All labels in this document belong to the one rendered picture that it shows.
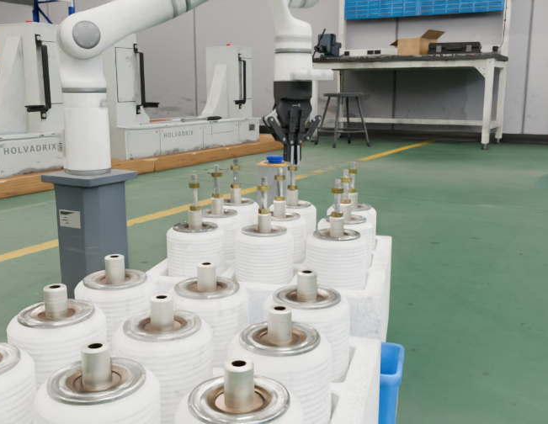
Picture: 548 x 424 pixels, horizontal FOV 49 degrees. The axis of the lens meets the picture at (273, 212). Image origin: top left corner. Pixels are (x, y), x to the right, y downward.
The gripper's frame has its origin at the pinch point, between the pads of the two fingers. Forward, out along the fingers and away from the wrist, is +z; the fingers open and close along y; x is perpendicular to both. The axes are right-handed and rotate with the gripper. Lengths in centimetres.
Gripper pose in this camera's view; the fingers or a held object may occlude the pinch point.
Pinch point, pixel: (292, 154)
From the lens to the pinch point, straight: 119.8
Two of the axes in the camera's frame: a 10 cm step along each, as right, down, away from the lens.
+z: 0.0, 9.8, 2.0
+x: 5.5, 1.7, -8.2
